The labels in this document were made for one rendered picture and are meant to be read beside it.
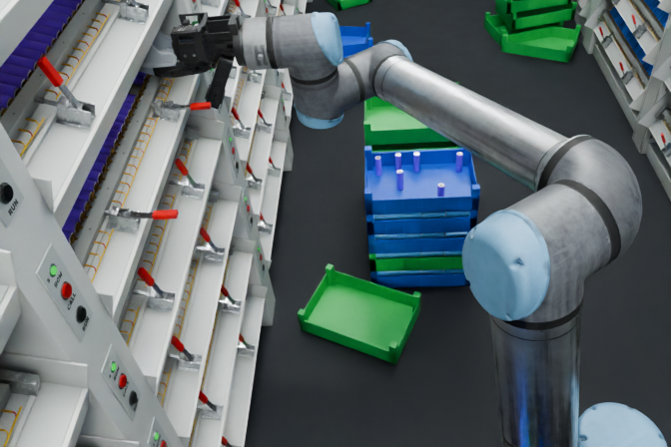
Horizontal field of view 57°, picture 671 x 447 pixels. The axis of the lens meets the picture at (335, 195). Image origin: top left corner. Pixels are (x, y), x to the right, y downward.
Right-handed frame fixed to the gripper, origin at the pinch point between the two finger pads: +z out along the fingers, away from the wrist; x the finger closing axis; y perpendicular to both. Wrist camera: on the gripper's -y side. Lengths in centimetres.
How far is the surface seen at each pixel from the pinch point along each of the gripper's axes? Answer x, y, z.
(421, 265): -21, -85, -52
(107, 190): 32.1, -2.0, -3.2
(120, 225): 36.9, -4.7, -5.6
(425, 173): -37, -63, -55
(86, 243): 42.6, -2.1, -3.5
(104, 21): 13.8, 15.3, -3.3
